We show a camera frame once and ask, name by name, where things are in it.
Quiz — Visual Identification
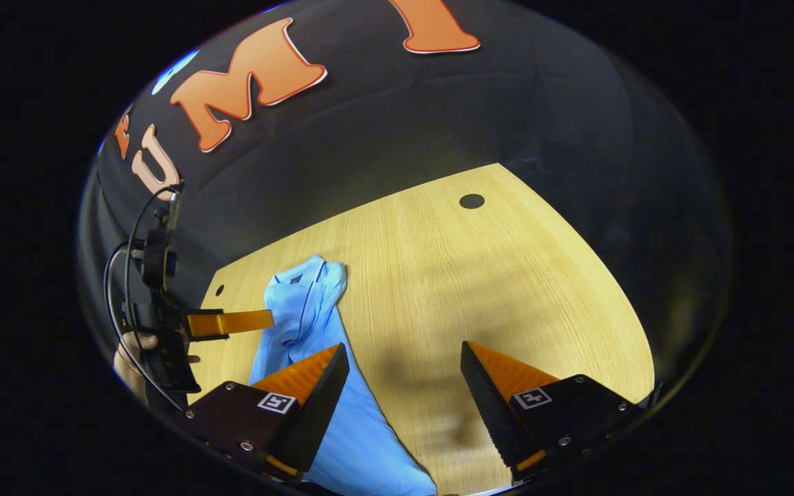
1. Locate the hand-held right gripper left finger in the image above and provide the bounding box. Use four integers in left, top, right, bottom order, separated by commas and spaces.
176, 342, 351, 483

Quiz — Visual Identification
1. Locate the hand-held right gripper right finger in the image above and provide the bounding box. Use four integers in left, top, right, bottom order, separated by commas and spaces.
460, 340, 664, 483

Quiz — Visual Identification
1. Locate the light blue T-shirt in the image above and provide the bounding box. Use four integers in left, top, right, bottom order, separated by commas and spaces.
249, 254, 439, 496

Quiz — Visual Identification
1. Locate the black cable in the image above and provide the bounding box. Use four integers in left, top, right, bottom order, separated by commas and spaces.
124, 183, 184, 331
103, 245, 184, 412

